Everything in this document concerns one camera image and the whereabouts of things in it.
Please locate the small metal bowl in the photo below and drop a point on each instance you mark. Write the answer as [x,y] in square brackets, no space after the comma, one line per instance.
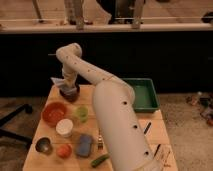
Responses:
[43,145]

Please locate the red orange bowl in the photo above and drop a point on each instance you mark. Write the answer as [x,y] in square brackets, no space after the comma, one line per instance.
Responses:
[53,113]

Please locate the black marker pen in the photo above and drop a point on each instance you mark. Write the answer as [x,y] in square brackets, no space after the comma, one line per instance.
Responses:
[147,127]

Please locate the dark purple bowl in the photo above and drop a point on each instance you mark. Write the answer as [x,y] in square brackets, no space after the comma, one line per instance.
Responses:
[70,93]

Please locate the white cup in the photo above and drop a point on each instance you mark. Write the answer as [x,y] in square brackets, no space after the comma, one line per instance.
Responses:
[64,127]

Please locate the green plastic tray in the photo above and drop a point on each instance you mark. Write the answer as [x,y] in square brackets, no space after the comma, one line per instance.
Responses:
[145,95]

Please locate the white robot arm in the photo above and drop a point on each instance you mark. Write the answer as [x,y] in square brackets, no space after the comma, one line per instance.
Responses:
[112,103]

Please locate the grey blue towel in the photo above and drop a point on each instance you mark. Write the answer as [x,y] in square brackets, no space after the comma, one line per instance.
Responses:
[63,85]

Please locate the orange tomato toy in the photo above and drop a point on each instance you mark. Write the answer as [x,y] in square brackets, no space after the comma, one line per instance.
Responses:
[64,151]

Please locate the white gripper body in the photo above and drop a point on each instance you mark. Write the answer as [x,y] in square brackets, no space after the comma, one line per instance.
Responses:
[70,79]

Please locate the green cucumber toy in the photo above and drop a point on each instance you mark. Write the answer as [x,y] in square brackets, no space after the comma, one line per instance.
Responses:
[99,160]

